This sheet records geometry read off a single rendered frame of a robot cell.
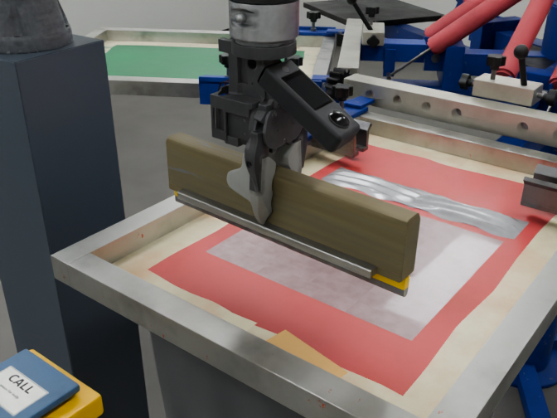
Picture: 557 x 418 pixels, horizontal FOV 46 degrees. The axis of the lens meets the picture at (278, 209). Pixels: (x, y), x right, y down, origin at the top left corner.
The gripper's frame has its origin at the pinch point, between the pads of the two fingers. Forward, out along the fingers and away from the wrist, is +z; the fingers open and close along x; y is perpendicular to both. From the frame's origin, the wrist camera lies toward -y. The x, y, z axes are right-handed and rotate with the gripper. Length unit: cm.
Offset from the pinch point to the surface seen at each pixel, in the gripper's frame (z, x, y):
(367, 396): 10.5, 10.7, -19.7
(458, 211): 13.8, -38.3, -8.0
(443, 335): 14.0, -7.3, -19.8
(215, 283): 14.2, 1.2, 9.8
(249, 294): 14.2, 0.3, 4.5
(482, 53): 8, -116, 21
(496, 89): 3, -73, 1
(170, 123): 112, -219, 257
